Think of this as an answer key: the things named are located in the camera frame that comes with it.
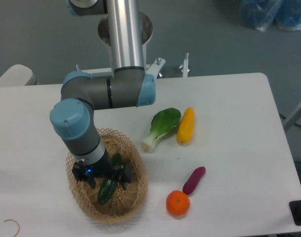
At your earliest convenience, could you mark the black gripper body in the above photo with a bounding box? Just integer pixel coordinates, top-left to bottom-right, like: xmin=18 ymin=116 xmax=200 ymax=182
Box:
xmin=78 ymin=151 xmax=124 ymax=179

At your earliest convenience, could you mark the black device at table edge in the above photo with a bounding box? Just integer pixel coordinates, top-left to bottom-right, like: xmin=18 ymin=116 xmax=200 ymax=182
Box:
xmin=289 ymin=200 xmax=301 ymax=226

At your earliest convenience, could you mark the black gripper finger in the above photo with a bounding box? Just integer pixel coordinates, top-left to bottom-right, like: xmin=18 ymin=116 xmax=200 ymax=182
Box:
xmin=72 ymin=160 xmax=96 ymax=189
xmin=111 ymin=163 xmax=133 ymax=190

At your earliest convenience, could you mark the white frame at right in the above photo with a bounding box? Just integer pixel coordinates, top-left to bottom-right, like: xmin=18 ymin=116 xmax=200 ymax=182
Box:
xmin=282 ymin=101 xmax=301 ymax=131

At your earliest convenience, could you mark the dark green cucumber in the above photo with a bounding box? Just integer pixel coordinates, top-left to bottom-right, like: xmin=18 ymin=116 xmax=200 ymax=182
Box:
xmin=97 ymin=153 xmax=122 ymax=205

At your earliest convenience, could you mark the green bok choy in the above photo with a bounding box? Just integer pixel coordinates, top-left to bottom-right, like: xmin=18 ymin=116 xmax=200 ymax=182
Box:
xmin=141 ymin=108 xmax=181 ymax=153

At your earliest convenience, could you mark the woven wicker basket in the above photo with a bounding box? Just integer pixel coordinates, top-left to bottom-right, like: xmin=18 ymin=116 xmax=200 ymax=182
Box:
xmin=66 ymin=128 xmax=148 ymax=224

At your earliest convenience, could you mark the orange tangerine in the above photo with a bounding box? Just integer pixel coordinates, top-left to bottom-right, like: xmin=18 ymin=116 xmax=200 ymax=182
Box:
xmin=166 ymin=190 xmax=190 ymax=216

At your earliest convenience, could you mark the purple sweet potato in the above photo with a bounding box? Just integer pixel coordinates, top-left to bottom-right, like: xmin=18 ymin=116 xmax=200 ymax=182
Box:
xmin=182 ymin=166 xmax=206 ymax=195

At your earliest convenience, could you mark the blue plastic bag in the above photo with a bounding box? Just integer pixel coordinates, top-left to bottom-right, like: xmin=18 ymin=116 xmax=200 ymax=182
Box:
xmin=239 ymin=0 xmax=301 ymax=32

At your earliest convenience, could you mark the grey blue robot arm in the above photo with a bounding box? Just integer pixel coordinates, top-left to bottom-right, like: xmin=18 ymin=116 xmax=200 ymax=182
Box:
xmin=49 ymin=0 xmax=156 ymax=188

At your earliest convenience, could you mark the beige chair back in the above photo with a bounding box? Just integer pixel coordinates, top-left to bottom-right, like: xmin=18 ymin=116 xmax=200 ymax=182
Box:
xmin=0 ymin=64 xmax=38 ymax=87

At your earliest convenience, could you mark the tan rubber band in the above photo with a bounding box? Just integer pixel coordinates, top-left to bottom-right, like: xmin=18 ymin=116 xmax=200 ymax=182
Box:
xmin=3 ymin=219 xmax=21 ymax=237

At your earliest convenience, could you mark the yellow squash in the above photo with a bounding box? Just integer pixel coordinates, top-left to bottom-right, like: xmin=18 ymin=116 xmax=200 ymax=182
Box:
xmin=177 ymin=107 xmax=195 ymax=144

